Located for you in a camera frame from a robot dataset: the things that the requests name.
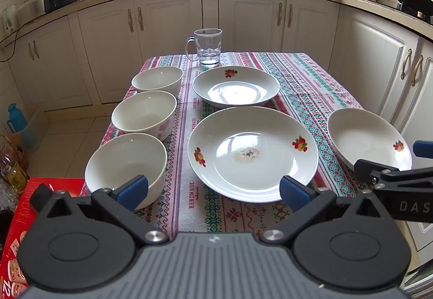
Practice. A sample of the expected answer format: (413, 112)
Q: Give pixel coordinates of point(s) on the white ceramic bowl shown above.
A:
(125, 160)
(157, 81)
(143, 115)

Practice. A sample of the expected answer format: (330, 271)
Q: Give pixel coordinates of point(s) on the red cardboard box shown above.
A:
(20, 228)

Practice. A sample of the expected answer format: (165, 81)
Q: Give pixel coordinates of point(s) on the white plate fruit print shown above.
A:
(236, 136)
(236, 93)
(358, 136)

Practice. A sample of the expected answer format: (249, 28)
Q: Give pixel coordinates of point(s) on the clear glass mug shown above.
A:
(207, 45)

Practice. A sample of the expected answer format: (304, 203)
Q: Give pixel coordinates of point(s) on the striped patterned tablecloth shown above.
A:
(189, 109)

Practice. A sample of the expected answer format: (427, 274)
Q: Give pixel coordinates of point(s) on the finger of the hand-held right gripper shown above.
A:
(379, 169)
(423, 149)

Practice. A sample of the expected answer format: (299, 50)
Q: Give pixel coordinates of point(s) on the yellow cooking oil jug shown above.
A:
(13, 174)

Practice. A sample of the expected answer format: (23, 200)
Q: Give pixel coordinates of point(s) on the clear plastic storage bin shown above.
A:
(35, 126)

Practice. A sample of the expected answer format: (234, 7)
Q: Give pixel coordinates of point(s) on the blue water jug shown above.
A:
(16, 116)

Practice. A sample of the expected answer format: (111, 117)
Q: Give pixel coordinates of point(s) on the gas stove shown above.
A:
(419, 13)

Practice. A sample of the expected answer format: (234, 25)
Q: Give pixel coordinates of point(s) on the white electric kettle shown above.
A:
(9, 20)

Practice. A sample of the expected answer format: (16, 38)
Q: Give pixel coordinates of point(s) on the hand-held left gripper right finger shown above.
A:
(293, 193)

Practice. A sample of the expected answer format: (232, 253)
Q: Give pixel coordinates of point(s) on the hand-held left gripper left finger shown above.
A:
(134, 189)

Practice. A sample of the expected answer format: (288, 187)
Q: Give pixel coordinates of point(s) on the white countertop appliance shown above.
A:
(31, 10)

